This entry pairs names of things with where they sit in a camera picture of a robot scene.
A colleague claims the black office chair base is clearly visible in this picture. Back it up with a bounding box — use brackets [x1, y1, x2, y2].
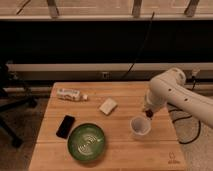
[0, 63, 37, 148]

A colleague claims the black smartphone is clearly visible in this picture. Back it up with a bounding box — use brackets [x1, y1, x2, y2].
[56, 115, 75, 139]

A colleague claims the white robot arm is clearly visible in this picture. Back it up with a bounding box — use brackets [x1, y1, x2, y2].
[143, 68, 213, 129]

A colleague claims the black hanging cable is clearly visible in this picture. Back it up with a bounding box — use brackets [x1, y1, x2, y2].
[119, 11, 156, 81]

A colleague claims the green glass bowl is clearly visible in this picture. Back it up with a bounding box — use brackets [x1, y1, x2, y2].
[67, 123, 106, 162]

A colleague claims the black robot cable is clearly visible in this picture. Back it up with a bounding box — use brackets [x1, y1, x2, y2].
[168, 75, 203, 145]

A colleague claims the white sponge block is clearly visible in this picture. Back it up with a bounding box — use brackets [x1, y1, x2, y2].
[99, 98, 117, 115]

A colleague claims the white plastic bottle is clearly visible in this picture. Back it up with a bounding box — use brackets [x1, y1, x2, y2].
[57, 88, 88, 101]

